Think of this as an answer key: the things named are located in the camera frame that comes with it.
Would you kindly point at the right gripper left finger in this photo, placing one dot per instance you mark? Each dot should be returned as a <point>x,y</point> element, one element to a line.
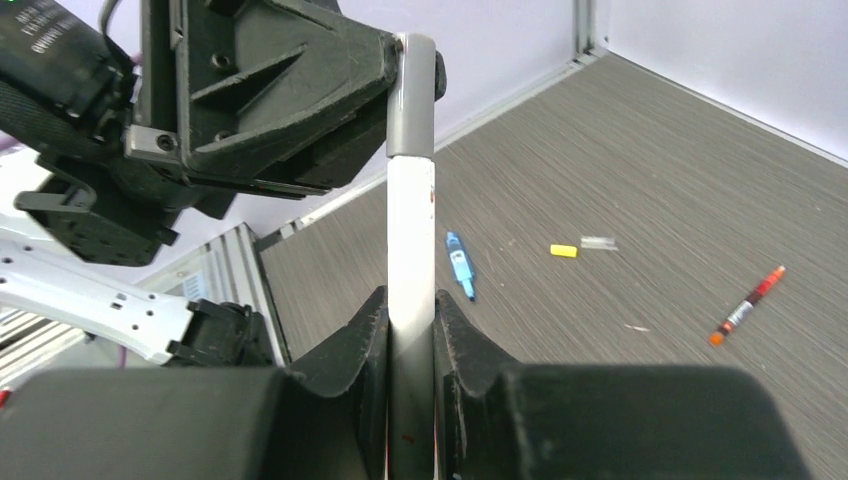
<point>321,417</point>

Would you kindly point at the yellow pen cap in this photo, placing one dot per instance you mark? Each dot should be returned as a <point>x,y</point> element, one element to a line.
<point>565,251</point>

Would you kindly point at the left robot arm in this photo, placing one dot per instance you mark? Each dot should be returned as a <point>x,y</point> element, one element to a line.
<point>69,91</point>

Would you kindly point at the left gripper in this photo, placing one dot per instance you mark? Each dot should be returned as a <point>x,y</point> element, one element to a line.
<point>276,98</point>

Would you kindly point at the light blue highlighter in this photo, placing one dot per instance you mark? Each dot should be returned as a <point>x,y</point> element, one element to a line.
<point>461,264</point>

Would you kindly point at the grey pen cap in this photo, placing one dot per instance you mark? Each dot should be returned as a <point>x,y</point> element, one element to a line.
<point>410,114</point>

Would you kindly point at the clear pen cap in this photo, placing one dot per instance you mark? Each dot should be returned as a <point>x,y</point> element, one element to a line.
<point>598,243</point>

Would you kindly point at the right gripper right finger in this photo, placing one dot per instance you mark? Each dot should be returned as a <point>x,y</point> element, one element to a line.
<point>499,418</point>

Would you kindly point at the white acrylic marker grey tip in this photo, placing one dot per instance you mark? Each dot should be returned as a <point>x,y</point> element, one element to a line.
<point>411,310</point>

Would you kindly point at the orange brown gel pen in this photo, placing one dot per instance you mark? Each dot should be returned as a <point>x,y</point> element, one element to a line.
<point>746,306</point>

